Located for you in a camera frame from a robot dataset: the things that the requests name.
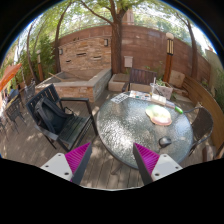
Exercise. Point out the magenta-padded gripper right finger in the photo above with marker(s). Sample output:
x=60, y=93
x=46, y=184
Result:
x=146, y=160

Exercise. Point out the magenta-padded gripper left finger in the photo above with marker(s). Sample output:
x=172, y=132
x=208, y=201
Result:
x=78, y=158

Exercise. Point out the grey and black computer mouse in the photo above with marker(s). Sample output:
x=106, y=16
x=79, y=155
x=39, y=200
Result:
x=165, y=141

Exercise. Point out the pale round mouse pad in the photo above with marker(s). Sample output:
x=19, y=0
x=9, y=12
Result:
x=158, y=115

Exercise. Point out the dark slatted metal armchair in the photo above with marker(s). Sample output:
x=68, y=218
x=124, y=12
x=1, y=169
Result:
x=77, y=128

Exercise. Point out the black backpack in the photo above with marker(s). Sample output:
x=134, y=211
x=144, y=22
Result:
x=50, y=116

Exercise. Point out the green packet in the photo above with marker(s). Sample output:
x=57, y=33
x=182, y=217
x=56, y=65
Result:
x=179, y=109

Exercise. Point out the small blue and white booklet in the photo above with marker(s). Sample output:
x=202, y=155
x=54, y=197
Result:
x=170, y=104

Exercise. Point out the open white book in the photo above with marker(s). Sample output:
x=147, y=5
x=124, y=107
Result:
x=158, y=99

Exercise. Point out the dark wicker chair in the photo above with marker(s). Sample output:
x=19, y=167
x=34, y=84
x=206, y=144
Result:
x=202, y=125

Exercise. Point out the white number sign plate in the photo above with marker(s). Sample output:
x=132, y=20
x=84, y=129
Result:
x=119, y=98

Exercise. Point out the raised stone basin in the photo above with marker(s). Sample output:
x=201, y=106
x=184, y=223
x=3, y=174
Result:
x=73, y=89

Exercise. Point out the white planter box with plant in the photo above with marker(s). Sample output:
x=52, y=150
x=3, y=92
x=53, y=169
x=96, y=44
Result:
x=165, y=90

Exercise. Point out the brown slatted wooden chair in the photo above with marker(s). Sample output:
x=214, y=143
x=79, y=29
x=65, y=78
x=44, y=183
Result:
x=141, y=76

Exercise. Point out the curved wooden bench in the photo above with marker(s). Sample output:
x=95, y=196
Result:
x=203, y=96

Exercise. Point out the slender tree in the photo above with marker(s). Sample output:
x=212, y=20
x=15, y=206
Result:
x=193, y=56
x=57, y=56

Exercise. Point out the orange canopy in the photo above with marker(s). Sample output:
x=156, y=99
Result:
x=9, y=75

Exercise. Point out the large tree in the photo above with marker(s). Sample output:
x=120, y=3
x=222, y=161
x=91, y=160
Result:
x=116, y=50

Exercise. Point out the tall wooden lamp post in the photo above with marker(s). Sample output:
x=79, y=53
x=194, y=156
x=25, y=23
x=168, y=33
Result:
x=168, y=63

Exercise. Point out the grey wall-mounted box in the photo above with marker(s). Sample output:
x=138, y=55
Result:
x=128, y=61

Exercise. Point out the dark wall lamp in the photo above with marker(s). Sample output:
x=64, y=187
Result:
x=60, y=51
x=106, y=42

